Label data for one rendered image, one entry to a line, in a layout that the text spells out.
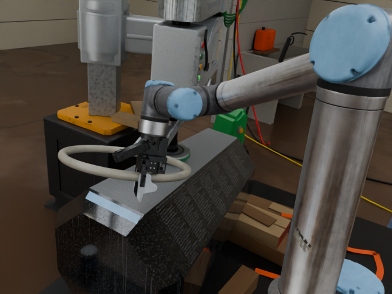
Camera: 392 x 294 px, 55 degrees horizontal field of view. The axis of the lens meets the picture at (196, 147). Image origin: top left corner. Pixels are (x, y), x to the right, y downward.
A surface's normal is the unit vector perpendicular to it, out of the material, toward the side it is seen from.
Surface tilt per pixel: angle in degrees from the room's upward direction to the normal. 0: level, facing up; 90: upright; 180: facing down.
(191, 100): 77
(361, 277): 8
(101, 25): 90
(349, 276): 8
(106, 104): 90
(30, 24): 90
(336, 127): 86
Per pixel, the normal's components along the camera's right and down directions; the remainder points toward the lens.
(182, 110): 0.51, 0.21
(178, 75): -0.22, 0.40
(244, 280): 0.10, -0.90
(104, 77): 0.00, 0.44
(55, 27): 0.80, 0.33
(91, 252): -0.52, 0.33
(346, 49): -0.79, 0.01
